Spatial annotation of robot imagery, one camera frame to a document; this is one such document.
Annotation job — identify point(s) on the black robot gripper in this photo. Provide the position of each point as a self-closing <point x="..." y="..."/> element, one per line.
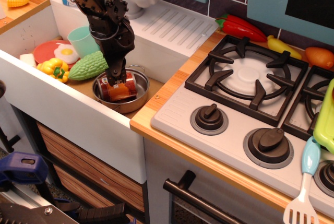
<point x="113" y="33"/>

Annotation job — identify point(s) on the brown beans can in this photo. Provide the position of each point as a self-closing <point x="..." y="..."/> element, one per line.
<point x="120" y="91"/>

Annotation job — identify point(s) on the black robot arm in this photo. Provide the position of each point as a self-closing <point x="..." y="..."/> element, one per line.
<point x="111" y="30"/>

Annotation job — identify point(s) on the stainless steel pot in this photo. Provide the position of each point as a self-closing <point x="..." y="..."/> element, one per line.
<point x="130" y="105"/>

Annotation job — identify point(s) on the green bitter melon toy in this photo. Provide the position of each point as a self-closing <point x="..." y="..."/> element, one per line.
<point x="90" y="66"/>

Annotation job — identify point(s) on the mint green cup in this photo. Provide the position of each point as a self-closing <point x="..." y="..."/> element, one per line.
<point x="82" y="41"/>

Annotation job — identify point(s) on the fried egg toy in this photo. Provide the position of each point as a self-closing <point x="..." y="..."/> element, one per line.
<point x="66" y="53"/>

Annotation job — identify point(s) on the yellow bell pepper toy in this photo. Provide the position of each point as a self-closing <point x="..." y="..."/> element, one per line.
<point x="55" y="68"/>

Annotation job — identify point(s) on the white toy sink basin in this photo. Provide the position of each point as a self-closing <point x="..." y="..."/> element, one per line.
<point x="166" y="36"/>

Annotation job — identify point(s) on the red orange plate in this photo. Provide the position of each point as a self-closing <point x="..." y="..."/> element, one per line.
<point x="45" y="51"/>

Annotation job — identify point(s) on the white sponge block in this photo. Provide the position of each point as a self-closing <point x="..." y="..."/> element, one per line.
<point x="28" y="59"/>

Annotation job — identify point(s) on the blue white small box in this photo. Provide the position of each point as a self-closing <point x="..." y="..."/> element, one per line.
<point x="70" y="3"/>

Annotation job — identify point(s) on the left black stove knob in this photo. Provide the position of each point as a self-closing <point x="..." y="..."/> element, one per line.
<point x="209" y="120"/>

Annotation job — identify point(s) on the black stove knob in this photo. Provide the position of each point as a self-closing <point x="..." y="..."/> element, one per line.
<point x="268" y="148"/>
<point x="209" y="120"/>
<point x="324" y="177"/>

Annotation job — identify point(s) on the red chili pepper toy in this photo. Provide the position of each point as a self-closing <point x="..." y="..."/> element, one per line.
<point x="239" y="27"/>

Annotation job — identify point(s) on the black left burner grate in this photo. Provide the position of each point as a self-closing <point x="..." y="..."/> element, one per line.
<point x="248" y="78"/>

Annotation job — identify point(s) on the black burner grate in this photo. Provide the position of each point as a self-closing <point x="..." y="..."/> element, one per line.
<point x="248" y="78"/>
<point x="302" y="116"/>

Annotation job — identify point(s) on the blue clamp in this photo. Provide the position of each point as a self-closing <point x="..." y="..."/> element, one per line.
<point x="23" y="168"/>

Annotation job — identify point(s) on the middle black stove knob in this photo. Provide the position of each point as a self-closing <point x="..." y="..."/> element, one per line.
<point x="268" y="148"/>

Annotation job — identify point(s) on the black right burner grate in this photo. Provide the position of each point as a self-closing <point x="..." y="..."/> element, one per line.
<point x="302" y="116"/>

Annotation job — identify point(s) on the orange carrot toy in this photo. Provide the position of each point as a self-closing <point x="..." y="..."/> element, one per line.
<point x="319" y="57"/>

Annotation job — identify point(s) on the lime green tray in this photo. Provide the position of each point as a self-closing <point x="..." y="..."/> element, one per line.
<point x="323" y="131"/>

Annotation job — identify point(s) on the blue white toy spatula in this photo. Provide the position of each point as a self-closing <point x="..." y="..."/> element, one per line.
<point x="300" y="210"/>

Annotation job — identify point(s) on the right black stove knob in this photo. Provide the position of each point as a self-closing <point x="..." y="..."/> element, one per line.
<point x="324" y="177"/>

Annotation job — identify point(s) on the black oven door handle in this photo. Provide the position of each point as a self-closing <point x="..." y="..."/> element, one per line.
<point x="181" y="190"/>

